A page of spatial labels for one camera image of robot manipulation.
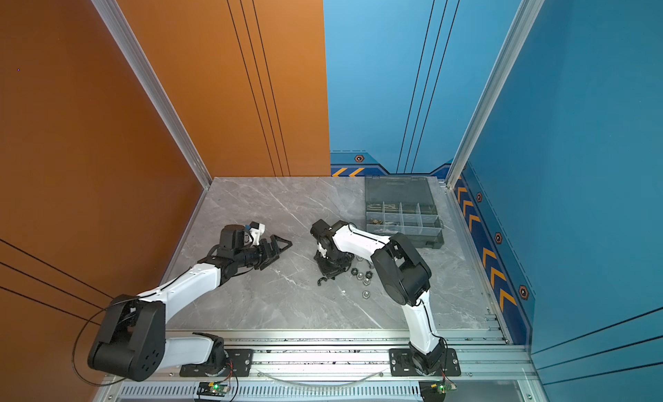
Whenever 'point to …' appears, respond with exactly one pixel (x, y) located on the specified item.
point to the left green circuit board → (210, 388)
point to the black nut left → (355, 271)
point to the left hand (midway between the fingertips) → (287, 246)
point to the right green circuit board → (445, 386)
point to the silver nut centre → (360, 275)
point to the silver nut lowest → (366, 294)
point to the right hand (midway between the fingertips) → (330, 275)
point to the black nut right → (369, 274)
